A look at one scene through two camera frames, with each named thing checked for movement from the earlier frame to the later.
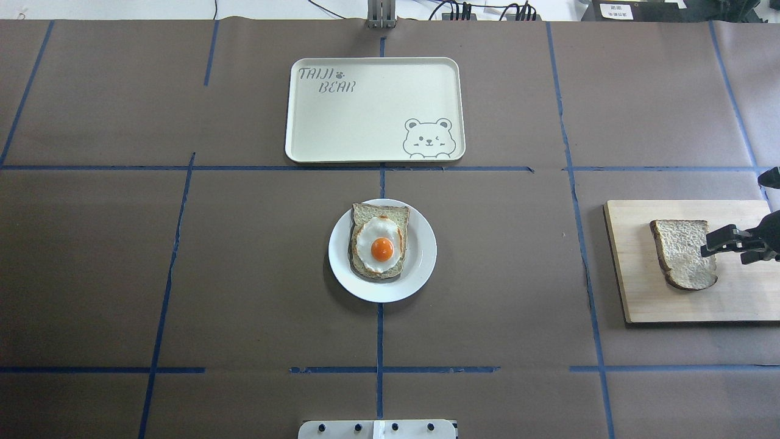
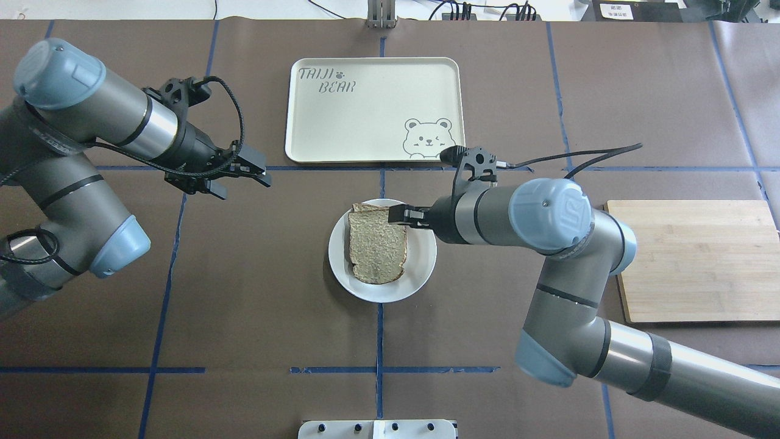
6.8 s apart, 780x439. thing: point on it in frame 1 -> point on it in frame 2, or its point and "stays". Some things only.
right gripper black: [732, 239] -> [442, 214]
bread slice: [678, 244] -> [378, 247]
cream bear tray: [375, 110] stays
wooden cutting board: [747, 292] stays
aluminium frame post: [381, 14] stays
